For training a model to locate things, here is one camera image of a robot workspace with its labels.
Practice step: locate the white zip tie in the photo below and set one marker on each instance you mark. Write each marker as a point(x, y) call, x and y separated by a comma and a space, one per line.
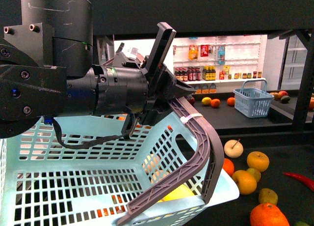
point(186, 119)

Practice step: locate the large orange centre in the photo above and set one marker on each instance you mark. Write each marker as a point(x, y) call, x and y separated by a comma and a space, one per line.
point(268, 214)

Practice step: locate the brown kiwi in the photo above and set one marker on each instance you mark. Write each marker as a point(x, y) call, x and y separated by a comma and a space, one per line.
point(267, 195)
point(255, 173)

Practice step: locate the white pear far back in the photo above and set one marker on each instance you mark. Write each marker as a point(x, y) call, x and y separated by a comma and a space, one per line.
point(233, 148)

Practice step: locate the yellow orange pear apple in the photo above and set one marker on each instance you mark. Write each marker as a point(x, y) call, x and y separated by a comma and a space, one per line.
point(245, 182)

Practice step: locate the far orange by basket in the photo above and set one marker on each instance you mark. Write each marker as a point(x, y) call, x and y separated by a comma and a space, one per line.
point(231, 101)

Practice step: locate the small blue shopping basket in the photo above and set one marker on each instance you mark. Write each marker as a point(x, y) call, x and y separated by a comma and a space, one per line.
point(253, 102)

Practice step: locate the green avocado right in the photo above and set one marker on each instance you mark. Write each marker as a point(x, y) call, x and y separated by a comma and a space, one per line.
point(301, 223)

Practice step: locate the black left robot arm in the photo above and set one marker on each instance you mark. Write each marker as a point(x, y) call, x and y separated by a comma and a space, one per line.
point(47, 71)

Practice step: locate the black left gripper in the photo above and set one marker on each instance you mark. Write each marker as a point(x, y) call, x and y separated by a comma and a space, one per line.
point(150, 83)

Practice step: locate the red chili pepper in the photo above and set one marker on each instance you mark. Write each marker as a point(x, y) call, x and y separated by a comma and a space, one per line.
point(304, 180)

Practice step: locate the brown kiwi upper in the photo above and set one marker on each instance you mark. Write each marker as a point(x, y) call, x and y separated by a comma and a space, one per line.
point(255, 173)

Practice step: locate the black upper shelf tray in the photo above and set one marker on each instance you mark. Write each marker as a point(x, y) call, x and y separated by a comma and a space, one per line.
point(125, 17)

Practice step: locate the light teal plastic basket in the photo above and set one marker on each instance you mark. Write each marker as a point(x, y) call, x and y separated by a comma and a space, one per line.
point(44, 184)

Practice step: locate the grey basket handle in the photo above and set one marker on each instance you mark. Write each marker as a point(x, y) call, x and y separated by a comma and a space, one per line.
point(170, 154)

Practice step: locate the golden pear apple back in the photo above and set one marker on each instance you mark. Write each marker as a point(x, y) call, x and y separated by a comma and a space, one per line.
point(258, 160)

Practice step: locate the brown kiwi lower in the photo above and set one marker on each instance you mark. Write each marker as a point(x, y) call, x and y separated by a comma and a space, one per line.
point(267, 195)

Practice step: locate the orange tangerine back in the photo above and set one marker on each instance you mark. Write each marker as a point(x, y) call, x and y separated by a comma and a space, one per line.
point(228, 167)

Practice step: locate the yellow lemon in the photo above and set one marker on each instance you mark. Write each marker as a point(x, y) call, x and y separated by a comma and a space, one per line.
point(206, 101)
point(180, 192)

